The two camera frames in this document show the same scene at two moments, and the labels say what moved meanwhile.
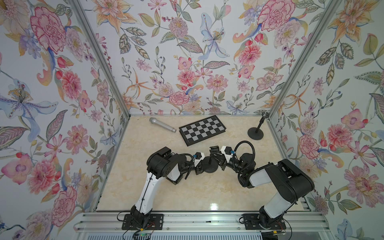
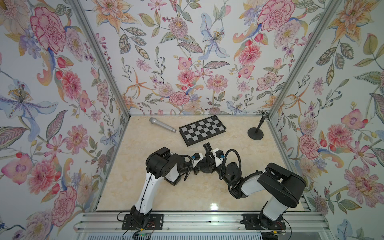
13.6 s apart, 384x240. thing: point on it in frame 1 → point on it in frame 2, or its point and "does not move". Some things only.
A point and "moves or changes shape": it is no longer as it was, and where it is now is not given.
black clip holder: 214,149 moves or changes shape
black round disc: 209,168 does not move
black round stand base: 252,133 does not move
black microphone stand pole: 261,122 does not move
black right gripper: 222,163 → 214,167
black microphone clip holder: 265,114 does not move
